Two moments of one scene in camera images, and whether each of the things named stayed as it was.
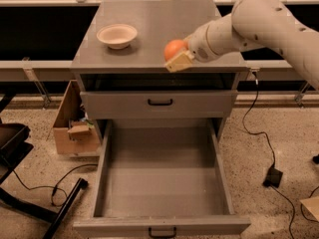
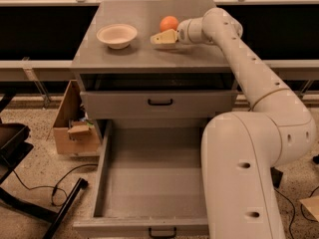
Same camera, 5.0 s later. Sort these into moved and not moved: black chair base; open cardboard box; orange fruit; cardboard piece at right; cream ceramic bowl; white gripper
Moved: white gripper; orange fruit
Not moved: cream ceramic bowl; open cardboard box; cardboard piece at right; black chair base
